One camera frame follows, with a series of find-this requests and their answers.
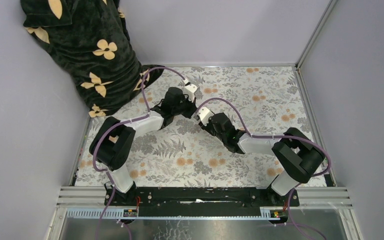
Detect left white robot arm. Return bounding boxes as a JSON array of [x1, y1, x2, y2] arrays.
[[89, 84, 198, 206]]

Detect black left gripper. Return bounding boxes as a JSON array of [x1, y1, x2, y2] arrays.
[[171, 92, 197, 119]]

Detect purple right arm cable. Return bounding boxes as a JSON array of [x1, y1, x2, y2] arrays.
[[195, 97, 332, 230]]

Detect black floral plush blanket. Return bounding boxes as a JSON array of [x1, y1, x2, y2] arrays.
[[20, 0, 163, 118]]

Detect white cardboard paper box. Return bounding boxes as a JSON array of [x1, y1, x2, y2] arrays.
[[182, 105, 212, 125]]

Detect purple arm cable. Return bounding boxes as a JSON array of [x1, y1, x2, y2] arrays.
[[91, 66, 200, 220], [195, 97, 332, 230]]

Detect floral patterned table cloth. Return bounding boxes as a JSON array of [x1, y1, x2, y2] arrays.
[[73, 65, 328, 188]]

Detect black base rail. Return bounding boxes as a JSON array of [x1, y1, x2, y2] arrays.
[[104, 186, 300, 207]]

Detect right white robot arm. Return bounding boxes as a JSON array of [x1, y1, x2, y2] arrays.
[[196, 107, 326, 206]]

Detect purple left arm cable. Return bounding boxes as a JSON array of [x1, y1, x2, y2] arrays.
[[91, 66, 200, 220]]

